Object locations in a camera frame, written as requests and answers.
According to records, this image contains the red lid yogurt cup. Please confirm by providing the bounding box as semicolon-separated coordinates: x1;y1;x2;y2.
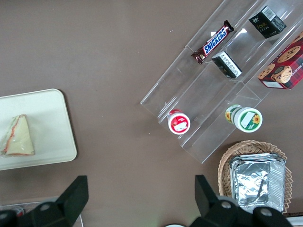
167;108;192;135

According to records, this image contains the triangle sandwich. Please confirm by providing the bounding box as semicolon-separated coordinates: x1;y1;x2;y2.
0;114;36;157

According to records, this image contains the green lid sunflower cup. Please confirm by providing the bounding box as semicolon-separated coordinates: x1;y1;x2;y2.
224;104;264;133

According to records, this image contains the small black carton box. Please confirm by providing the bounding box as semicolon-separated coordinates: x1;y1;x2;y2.
248;5;288;39
211;51;243;79

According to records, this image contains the red tartan cookie box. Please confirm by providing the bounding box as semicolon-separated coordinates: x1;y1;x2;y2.
257;30;303;91

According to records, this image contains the clear acrylic stepped shelf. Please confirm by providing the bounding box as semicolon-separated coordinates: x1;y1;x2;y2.
139;0;303;165

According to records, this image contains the red cola bottle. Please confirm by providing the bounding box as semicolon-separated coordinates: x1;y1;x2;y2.
13;205;25;217

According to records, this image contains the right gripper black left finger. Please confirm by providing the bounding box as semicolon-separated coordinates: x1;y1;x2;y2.
0;175;89;227

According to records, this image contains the beige serving tray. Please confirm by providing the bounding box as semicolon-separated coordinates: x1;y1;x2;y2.
0;88;78;171

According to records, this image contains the Snickers chocolate bar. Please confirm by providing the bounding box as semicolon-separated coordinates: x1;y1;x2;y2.
191;19;235;65

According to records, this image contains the light wicker basket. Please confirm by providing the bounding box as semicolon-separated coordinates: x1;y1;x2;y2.
217;140;293;215

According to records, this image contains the white rectangular plastic bin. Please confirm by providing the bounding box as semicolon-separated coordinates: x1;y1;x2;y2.
282;212;303;227

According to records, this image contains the stack of foil trays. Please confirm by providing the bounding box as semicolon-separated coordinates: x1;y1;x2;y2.
228;152;287;214

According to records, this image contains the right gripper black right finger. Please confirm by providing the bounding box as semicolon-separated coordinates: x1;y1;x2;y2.
189;175;294;227

